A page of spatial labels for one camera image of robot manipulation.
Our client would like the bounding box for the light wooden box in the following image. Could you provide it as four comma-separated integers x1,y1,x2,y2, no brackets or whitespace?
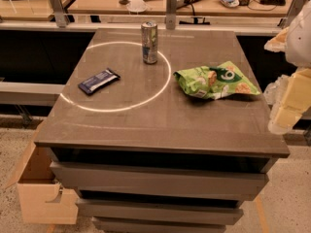
6,123,78,224

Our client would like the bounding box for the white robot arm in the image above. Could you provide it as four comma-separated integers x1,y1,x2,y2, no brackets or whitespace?
264,1,311,135

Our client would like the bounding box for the green rice chip bag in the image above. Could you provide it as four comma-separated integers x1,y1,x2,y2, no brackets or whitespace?
174,61,260,100

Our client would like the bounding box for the grey drawer cabinet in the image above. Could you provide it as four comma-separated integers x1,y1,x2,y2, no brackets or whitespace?
35,29,289,233

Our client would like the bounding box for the dark blue snack bar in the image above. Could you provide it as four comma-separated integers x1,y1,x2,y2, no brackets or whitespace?
78,68,121,95

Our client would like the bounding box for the silver energy drink can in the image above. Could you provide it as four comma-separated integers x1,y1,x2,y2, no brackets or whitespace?
141,21,157,64

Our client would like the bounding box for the metal railing with posts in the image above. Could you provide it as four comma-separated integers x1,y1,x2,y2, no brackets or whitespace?
0,0,307,35

